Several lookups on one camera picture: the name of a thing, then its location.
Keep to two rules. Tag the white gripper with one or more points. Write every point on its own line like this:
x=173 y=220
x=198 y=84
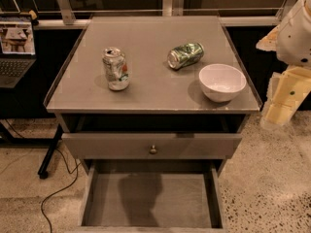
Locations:
x=295 y=38

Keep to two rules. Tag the silver crushed 7up can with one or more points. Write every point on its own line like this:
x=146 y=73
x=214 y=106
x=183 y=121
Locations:
x=115 y=68

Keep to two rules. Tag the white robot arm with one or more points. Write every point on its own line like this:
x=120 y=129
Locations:
x=291 y=40

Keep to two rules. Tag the green crushed soda can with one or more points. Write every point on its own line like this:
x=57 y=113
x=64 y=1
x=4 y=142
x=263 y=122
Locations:
x=185 y=55

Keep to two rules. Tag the grey drawer cabinet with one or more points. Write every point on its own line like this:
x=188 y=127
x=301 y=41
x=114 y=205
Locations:
x=158 y=98

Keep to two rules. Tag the brass drawer knob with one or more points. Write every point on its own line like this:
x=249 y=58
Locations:
x=153 y=150

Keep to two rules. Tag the open grey middle drawer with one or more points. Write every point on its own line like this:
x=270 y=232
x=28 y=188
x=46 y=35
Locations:
x=145 y=196

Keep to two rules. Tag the closed grey top drawer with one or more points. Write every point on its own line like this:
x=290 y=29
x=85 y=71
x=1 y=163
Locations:
x=137 y=145

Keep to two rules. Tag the white ceramic bowl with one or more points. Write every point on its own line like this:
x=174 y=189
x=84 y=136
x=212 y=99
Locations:
x=221 y=82

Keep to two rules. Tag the black table leg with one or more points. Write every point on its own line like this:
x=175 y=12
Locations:
x=43 y=170

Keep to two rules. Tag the black laptop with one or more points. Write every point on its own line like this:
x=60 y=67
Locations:
x=17 y=48

